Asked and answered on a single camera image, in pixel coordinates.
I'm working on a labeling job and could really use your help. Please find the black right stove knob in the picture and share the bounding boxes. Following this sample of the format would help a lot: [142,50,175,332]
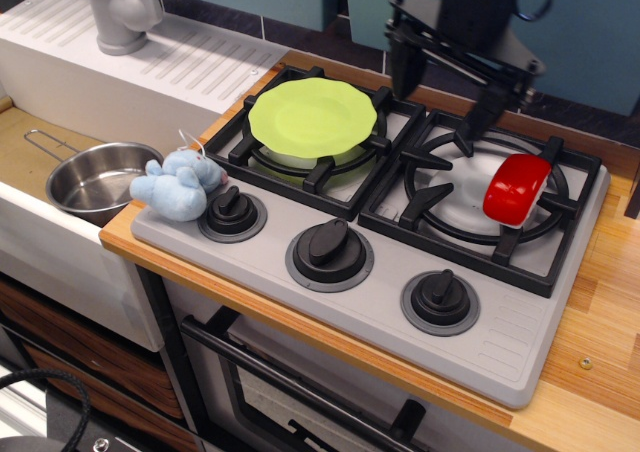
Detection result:
[400,269,480,337]

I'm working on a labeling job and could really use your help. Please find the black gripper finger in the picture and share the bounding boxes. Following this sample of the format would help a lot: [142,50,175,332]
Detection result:
[390,35,426,98]
[458,84,520,141]

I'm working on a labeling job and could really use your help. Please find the black burner grate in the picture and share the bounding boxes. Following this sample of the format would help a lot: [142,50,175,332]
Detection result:
[205,66,426,221]
[358,111,610,298]

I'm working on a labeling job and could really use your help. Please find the black middle stove knob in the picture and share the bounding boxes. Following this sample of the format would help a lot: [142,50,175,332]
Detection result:
[285,219,374,293]

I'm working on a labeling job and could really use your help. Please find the grey toy faucet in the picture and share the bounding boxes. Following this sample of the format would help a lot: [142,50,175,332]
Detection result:
[89,0,163,56]

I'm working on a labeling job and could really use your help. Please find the red salmon sushi toy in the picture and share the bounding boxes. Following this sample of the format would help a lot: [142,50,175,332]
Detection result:
[483,154,552,228]

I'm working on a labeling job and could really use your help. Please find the black oven door handle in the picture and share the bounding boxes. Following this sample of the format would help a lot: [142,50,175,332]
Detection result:
[180,307,426,451]

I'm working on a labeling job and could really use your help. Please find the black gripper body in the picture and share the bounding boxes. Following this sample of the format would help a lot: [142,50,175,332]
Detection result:
[385,0,546,100]

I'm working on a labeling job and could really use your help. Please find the black left burner grate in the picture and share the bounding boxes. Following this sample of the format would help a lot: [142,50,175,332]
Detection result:
[205,66,426,221]

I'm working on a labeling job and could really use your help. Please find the black right burner grate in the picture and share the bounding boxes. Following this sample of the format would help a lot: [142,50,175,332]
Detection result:
[358,111,610,298]

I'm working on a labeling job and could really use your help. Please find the black braided cable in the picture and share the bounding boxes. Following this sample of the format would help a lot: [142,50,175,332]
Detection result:
[0,368,91,446]

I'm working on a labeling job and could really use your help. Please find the white toy sink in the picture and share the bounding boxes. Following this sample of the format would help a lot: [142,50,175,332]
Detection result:
[1,0,286,352]

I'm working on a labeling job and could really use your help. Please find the green plastic plate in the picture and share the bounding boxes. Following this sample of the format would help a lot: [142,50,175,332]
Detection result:
[248,77,377,159]

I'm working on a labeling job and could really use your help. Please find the black left stove knob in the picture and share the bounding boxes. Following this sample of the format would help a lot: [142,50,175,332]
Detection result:
[197,186,268,244]

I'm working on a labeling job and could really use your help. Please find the blue plush toy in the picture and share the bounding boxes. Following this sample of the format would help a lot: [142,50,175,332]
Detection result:
[129,149,228,222]

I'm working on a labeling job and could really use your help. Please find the stainless steel pot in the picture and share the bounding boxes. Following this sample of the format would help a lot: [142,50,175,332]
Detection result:
[24,129,163,227]

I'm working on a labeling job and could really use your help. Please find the wooden drawer front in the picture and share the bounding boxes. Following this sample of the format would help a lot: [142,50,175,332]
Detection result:
[0,279,201,452]

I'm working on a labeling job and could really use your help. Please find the black stove knob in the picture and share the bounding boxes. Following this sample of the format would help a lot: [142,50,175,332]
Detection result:
[285,219,374,293]
[197,186,268,244]
[400,269,480,337]

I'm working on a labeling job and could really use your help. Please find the grey toy stove top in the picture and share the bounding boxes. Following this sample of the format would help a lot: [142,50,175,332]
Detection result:
[129,64,612,411]

